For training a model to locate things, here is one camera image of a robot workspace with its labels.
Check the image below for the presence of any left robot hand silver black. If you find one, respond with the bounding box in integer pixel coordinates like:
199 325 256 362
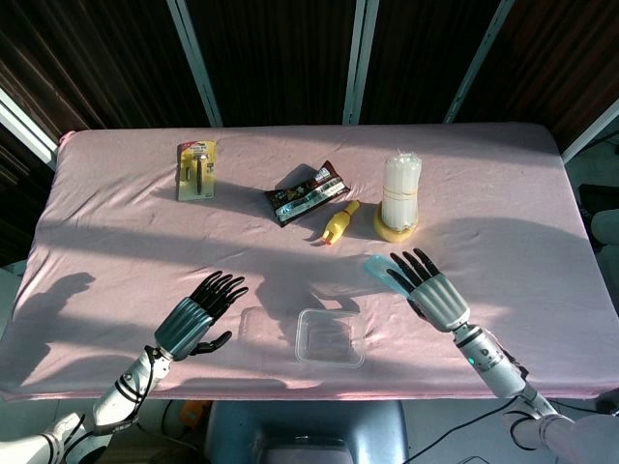
153 272 250 362

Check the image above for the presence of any dark brown snack wrapper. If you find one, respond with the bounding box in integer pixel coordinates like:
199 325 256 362
263 160 351 228

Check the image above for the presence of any yellow rubber chicken toy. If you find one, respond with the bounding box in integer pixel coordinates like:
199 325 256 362
321 199 362 248

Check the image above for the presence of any black object beside table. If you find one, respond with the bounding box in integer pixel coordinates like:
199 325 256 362
577 183 619 252

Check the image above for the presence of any razor in yellow blister pack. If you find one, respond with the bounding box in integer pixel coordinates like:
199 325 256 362
175 139 218 203

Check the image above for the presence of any yellow tape roll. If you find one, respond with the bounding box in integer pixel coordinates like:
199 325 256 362
372 205 420 243

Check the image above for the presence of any pink tablecloth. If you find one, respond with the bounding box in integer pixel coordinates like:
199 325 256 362
0 123 613 402

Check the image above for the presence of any clear plastic container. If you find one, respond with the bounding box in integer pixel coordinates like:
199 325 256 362
295 308 367 369
363 254 413 302

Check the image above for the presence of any white window frame post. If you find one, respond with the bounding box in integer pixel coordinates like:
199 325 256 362
166 0 223 128
563 96 619 163
342 0 381 126
0 86 59 171
442 0 516 125

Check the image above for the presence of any orange object under table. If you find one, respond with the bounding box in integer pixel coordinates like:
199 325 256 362
180 400 205 430

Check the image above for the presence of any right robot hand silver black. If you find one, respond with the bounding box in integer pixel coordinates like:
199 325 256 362
389 248 471 334

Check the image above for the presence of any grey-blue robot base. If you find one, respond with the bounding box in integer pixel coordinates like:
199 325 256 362
205 400 411 464

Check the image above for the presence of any bundle of white straws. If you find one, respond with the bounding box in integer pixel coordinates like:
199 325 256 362
380 148 424 232

